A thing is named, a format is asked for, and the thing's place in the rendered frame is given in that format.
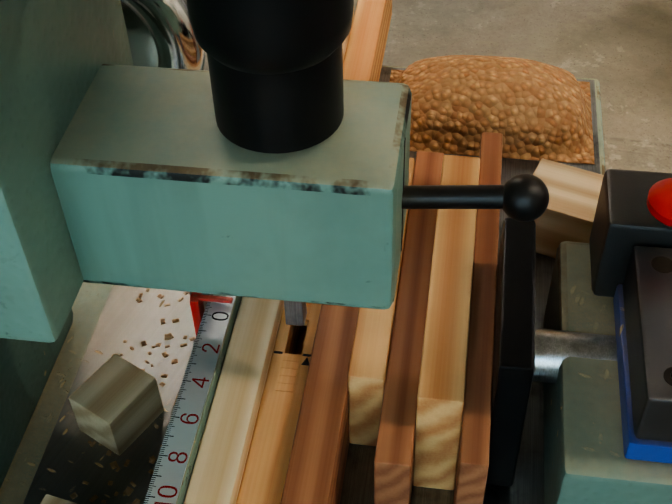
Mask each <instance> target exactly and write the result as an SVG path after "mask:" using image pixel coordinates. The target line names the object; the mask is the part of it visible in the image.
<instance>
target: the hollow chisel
mask: <svg viewBox="0 0 672 504"><path fill-rule="evenodd" d="M284 309H285V320H286V325H296V326H304V324H305V320H306V315H307V307H306V302H295V301H284Z"/></svg>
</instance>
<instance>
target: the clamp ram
mask: <svg viewBox="0 0 672 504"><path fill-rule="evenodd" d="M535 269H536V224H535V221H534V220H533V221H529V222H519V221H516V220H514V219H512V218H505V220H504V221H503V228H502V236H501V243H500V251H499V258H498V266H497V286H496V310H495V334H494V358H493V381H492V405H491V428H490V452H489V468H488V475H487V481H486V484H492V485H501V486H512V484H513V482H514V477H515V471H516V466H517V461H518V456H519V450H520V445H521V440H522V435H523V429H524V424H525V419H526V414H527V408H528V403H529V398H530V393H531V387H532V382H533V381H534V382H545V383H556V382H557V378H558V373H559V367H560V365H561V363H562V360H563V359H565V358H567V357H580V358H590V359H601V360H611V361H617V342H616V336H612V335H602V334H591V333H580V332H569V331H563V330H554V329H543V328H535Z"/></svg>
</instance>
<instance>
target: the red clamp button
mask: <svg viewBox="0 0 672 504"><path fill-rule="evenodd" d="M647 208H648V210H649V212H650V213H651V214H652V215H653V216H654V217H655V218H656V219H657V220H658V221H660V222H661V223H663V224H665V225H667V226H670V227H672V178H667V179H663V180H660V181H658V182H656V183H655V184H654V185H653V186H652V187H651V188H650V190H649V193H648V197H647Z"/></svg>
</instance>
